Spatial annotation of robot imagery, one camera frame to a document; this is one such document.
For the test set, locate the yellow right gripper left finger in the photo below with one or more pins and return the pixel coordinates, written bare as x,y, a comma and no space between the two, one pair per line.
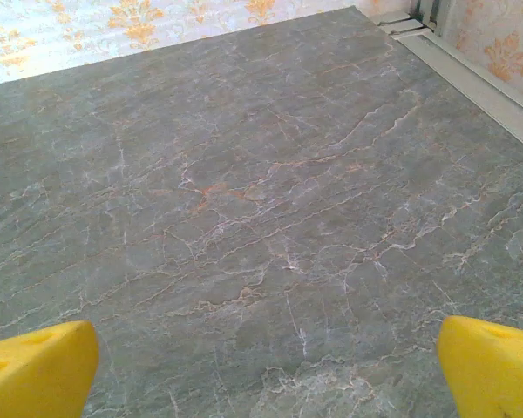
35,374

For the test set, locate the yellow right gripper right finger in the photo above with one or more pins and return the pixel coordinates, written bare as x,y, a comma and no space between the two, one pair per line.
492,374

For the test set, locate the aluminium frame rail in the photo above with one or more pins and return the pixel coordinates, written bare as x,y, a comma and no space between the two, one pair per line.
462,74

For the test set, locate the aluminium frame post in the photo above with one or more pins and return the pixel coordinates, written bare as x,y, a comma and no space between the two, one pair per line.
427,11

